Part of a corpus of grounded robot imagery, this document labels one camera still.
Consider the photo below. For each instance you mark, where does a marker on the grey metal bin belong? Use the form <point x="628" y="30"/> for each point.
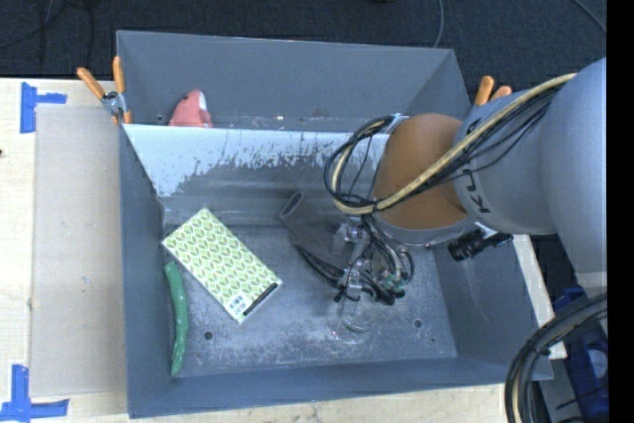
<point x="297" y="351"/>

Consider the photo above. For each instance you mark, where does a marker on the clear glass cup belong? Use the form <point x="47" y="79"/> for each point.
<point x="354" y="317"/>

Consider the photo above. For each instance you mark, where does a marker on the green toy bean pod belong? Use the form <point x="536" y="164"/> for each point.
<point x="179" y="312"/>

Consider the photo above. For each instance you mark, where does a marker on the green patterned box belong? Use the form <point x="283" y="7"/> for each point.
<point x="223" y="262"/>

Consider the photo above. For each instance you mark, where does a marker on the grey plastic cup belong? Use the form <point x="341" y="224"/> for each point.
<point x="299" y="215"/>

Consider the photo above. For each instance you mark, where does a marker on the black cylinder on white bracket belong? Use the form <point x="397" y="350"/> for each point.
<point x="468" y="244"/>

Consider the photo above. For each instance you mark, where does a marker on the pale flat board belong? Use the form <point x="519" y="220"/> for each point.
<point x="74" y="238"/>

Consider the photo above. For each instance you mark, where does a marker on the pink toy fish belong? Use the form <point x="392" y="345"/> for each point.
<point x="190" y="111"/>

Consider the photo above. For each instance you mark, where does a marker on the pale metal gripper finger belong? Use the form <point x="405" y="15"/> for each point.
<point x="359" y="284"/>
<point x="347" y="283"/>

